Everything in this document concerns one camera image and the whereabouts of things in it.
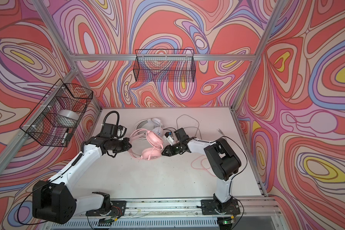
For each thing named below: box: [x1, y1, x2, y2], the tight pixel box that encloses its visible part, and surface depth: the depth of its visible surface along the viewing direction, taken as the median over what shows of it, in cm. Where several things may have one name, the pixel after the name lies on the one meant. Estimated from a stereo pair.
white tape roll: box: [56, 109, 80, 127], surface depth 73 cm
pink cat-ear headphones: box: [128, 128, 164, 161], surface depth 74 cm
